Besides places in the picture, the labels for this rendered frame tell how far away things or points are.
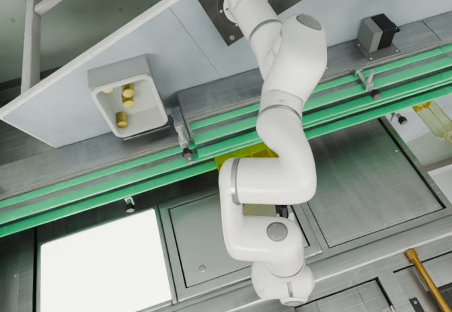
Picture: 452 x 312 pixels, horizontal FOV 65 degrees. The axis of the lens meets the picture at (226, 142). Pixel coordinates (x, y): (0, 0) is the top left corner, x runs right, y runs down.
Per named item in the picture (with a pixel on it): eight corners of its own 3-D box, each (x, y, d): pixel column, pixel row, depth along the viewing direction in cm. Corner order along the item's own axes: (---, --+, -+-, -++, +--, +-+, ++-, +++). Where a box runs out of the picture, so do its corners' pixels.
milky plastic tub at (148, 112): (114, 120, 119) (117, 140, 114) (85, 70, 100) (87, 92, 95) (164, 105, 120) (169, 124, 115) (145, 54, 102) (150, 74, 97)
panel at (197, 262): (40, 245, 124) (40, 352, 105) (35, 242, 122) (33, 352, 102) (281, 167, 131) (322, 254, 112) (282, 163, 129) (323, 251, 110)
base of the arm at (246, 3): (206, -4, 90) (226, 33, 82) (244, -41, 86) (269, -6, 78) (239, 29, 102) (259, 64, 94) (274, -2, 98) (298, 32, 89)
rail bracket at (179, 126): (181, 144, 118) (190, 175, 111) (169, 113, 105) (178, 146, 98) (190, 142, 119) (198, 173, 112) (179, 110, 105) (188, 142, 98)
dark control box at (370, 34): (356, 37, 123) (368, 53, 118) (360, 18, 116) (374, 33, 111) (377, 31, 123) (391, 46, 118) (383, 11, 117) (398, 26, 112)
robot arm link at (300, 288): (274, 294, 81) (317, 290, 80) (270, 249, 88) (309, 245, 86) (280, 309, 93) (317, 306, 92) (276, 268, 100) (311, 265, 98)
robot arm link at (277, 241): (305, 204, 78) (240, 201, 82) (300, 147, 62) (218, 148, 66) (304, 278, 69) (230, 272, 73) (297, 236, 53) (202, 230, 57)
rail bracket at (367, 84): (348, 72, 116) (370, 101, 109) (352, 56, 110) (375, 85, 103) (360, 69, 117) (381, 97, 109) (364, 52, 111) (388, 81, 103)
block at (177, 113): (175, 126, 121) (179, 142, 117) (169, 108, 113) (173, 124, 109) (185, 123, 121) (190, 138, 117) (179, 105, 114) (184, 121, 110)
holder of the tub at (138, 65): (120, 128, 123) (123, 145, 119) (87, 70, 101) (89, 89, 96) (168, 113, 125) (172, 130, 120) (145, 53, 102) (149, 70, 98)
